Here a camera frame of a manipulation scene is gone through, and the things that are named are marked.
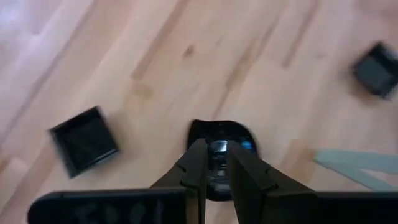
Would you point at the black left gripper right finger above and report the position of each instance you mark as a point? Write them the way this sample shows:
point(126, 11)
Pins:
point(252, 186)

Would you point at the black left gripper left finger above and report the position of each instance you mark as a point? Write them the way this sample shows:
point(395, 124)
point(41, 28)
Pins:
point(194, 168)

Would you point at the black leaf-shaped plate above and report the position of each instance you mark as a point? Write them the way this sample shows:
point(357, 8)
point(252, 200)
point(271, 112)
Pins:
point(217, 130)

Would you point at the pale green perforated metal shelf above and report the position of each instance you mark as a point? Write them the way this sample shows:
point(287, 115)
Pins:
point(357, 158)

